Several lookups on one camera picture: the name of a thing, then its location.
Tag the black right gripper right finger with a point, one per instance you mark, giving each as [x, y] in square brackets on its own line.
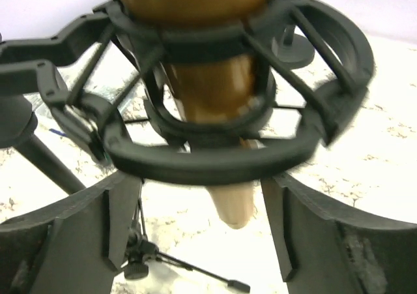
[327, 247]

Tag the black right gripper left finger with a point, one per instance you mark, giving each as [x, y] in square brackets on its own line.
[75, 245]

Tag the black shock mount tripod stand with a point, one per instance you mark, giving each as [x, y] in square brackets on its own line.
[104, 81]

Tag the gold microphone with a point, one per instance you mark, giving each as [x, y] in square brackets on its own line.
[213, 92]

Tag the black round-base microphone stand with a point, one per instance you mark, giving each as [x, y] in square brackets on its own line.
[293, 50]

